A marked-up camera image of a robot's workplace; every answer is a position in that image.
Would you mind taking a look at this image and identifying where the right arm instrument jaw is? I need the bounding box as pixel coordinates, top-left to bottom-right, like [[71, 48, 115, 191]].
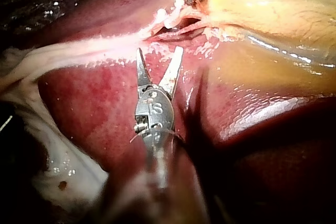
[[158, 46, 184, 97], [135, 47, 153, 89]]

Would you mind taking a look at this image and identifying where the right arm instrument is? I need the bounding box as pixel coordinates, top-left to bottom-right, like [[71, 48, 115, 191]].
[[133, 85, 182, 141]]

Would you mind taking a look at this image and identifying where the gallbladder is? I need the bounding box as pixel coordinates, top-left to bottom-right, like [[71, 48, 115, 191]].
[[173, 0, 336, 70]]

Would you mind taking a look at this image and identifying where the thin tube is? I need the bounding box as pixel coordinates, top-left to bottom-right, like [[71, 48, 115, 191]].
[[148, 23, 212, 41]]

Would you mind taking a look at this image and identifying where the white clip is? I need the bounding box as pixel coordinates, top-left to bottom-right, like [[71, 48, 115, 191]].
[[163, 16, 180, 30], [156, 8, 168, 22]]

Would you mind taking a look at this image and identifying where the dark red liver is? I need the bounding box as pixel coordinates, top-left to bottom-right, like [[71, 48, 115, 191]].
[[25, 0, 336, 224]]

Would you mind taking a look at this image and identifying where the thin steel wire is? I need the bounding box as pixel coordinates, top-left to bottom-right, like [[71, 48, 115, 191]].
[[0, 115, 14, 132]]

